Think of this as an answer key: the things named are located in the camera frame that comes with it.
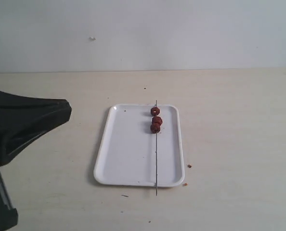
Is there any red jujube piece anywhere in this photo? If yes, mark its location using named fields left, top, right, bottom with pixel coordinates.
left=150, top=106, right=160, bottom=116
left=150, top=123, right=161, bottom=134
left=152, top=116, right=163, bottom=126

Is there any white rectangular plastic tray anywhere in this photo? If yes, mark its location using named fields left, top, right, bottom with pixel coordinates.
left=93, top=104, right=185, bottom=188

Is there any thin metal skewer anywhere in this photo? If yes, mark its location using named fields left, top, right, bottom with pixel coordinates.
left=154, top=100, right=158, bottom=196

